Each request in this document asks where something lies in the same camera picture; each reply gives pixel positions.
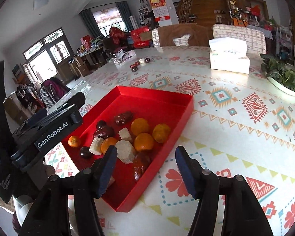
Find red shallow box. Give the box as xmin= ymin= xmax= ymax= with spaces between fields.
xmin=69 ymin=86 xmax=193 ymax=213

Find white root piece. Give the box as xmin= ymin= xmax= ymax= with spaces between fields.
xmin=89 ymin=137 xmax=104 ymax=156

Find red gift box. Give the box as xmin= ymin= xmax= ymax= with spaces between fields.
xmin=130 ymin=26 xmax=152 ymax=49

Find dark red jujube date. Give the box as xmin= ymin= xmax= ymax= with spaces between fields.
xmin=133 ymin=151 xmax=151 ymax=181

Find dark round chestnut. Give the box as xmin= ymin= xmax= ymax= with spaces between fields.
xmin=80 ymin=147 xmax=93 ymax=159

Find large orange tangerine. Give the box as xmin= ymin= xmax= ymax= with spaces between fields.
xmin=134 ymin=133 xmax=154 ymax=152

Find orange tangerine in box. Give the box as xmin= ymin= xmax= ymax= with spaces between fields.
xmin=130 ymin=118 xmax=150 ymax=136

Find red wall calendar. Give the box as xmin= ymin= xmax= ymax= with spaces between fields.
xmin=149 ymin=0 xmax=170 ymax=22

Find patterned chair back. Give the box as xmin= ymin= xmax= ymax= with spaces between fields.
xmin=212 ymin=24 xmax=266 ymax=55

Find green leafy vegetables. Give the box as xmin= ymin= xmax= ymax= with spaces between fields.
xmin=260 ymin=54 xmax=295 ymax=92

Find red jujube on table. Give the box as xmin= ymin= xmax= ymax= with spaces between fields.
xmin=114 ymin=111 xmax=133 ymax=125

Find brown covered chair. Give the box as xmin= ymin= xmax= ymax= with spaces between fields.
xmin=151 ymin=23 xmax=209 ymax=47

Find white oval plate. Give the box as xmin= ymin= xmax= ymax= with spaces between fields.
xmin=267 ymin=77 xmax=295 ymax=96

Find small orange tangerine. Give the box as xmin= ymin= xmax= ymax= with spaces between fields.
xmin=68 ymin=136 xmax=81 ymax=148

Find white tissue box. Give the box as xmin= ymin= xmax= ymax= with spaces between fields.
xmin=209 ymin=37 xmax=250 ymax=74

